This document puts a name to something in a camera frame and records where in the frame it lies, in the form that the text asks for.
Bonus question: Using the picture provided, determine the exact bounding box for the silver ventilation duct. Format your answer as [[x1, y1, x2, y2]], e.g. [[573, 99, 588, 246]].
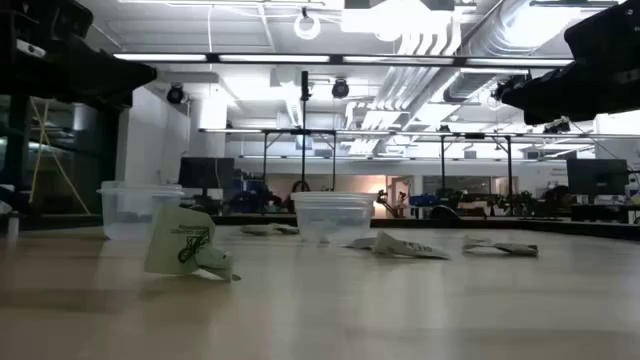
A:
[[442, 0, 569, 104]]

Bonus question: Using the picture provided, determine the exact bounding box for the pale green sweetener packet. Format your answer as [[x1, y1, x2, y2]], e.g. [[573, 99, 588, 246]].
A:
[[239, 222, 300, 237]]

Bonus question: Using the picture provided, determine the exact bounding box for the overhead light bar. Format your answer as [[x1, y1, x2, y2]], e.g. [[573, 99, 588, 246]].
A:
[[113, 51, 575, 69]]

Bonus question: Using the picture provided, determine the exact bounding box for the black vertical pole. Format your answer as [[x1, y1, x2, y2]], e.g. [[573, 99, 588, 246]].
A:
[[298, 69, 313, 193]]

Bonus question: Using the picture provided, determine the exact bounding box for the dark computer monitor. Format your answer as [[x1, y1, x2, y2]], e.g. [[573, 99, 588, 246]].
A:
[[566, 158, 630, 198], [177, 156, 236, 197]]

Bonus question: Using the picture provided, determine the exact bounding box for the black table border rail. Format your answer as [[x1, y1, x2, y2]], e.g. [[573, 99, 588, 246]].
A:
[[0, 213, 640, 242]]

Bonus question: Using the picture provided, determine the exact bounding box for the black metal frame rig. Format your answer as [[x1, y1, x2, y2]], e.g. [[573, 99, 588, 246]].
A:
[[438, 131, 515, 197], [261, 128, 338, 194]]

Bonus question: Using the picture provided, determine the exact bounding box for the clear square plastic container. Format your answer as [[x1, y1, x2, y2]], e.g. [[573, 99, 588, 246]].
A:
[[96, 180, 185, 242]]

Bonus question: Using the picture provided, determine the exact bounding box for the white sweetener packet green logo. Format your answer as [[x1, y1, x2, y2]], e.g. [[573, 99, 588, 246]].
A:
[[143, 203, 242, 282]]

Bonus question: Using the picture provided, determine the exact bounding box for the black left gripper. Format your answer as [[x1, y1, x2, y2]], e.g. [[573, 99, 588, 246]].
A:
[[0, 48, 158, 111]]

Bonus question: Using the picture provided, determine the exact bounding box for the clear round plastic container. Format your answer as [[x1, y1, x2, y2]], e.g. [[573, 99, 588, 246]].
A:
[[290, 191, 378, 246]]

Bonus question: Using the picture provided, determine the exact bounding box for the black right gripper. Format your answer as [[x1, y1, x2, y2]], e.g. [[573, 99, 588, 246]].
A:
[[500, 49, 640, 126]]

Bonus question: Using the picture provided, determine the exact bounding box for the round black ceiling lamp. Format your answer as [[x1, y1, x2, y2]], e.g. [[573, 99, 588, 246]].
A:
[[330, 77, 351, 100], [165, 83, 186, 106]]

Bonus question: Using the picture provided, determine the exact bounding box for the yellow cable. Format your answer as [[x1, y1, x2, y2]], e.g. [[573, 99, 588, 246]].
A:
[[27, 97, 50, 204], [30, 98, 92, 216]]

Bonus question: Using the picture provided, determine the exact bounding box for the white ring light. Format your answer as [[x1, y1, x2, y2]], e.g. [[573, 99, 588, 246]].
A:
[[292, 10, 323, 42]]

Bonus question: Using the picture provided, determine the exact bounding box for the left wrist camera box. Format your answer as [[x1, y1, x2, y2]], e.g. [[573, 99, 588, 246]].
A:
[[15, 38, 47, 58]]

